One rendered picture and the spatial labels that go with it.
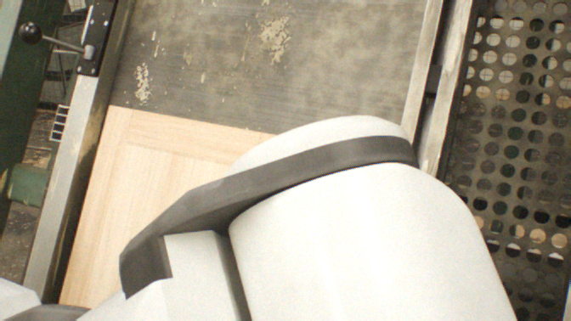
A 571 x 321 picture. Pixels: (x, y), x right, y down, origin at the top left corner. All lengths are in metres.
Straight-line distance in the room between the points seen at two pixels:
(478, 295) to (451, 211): 0.03
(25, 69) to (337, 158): 1.11
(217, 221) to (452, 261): 0.08
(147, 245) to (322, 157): 0.07
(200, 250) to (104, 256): 0.82
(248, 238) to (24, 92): 1.10
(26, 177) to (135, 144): 0.32
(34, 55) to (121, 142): 0.34
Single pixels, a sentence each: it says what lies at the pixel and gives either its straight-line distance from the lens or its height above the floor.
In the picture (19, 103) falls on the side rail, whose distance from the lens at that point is 1.27.
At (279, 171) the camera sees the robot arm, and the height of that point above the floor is 1.54.
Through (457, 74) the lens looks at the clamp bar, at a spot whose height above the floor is 1.43.
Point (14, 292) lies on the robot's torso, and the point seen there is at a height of 1.33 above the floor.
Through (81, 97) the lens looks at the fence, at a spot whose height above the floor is 1.32.
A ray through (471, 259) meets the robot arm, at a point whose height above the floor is 1.51.
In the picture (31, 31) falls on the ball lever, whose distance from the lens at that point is 1.04.
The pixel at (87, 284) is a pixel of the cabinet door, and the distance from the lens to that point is 1.04.
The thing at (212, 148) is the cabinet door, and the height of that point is 1.27.
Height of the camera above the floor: 1.62
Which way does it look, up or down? 24 degrees down
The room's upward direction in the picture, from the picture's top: straight up
